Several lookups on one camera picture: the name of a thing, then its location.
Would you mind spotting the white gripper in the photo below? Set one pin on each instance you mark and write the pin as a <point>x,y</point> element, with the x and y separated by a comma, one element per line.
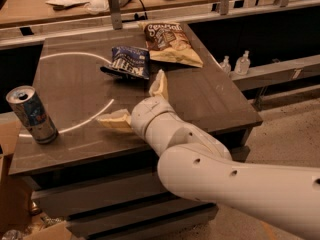
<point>147,114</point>

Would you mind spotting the blue chip bag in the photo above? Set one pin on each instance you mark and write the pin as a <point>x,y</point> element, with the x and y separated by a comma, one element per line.
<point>128,62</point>

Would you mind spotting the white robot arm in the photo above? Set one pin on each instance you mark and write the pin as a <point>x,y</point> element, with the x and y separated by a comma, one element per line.
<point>194,165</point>

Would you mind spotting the brown chip bag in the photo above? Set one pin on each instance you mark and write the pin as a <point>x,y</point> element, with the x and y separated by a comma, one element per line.
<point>167,42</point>

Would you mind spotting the grey drawer cabinet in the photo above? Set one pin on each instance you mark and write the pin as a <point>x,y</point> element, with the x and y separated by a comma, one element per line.
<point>104,182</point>

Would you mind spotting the clear sanitizer bottle left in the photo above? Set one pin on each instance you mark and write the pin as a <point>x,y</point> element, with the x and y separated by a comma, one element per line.
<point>225,65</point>

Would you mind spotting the clear sanitizer bottle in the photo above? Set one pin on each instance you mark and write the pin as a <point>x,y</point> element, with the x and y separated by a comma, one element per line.
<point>242,64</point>
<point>225,65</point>

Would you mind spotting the clear sanitizer bottle right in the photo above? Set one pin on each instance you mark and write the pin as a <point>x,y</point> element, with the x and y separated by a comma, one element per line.
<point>242,64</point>

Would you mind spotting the silver blue drink can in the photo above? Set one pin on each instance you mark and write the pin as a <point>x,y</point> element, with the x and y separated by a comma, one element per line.
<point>30,110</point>

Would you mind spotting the wooden background desk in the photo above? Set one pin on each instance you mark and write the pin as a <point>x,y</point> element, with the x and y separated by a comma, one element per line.
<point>23,12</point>

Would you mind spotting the cardboard box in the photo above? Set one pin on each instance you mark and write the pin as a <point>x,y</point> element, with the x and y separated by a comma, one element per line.
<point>15,196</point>

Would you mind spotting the metal bracket post left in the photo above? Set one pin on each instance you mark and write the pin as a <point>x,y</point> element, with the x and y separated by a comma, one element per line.
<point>115,14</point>

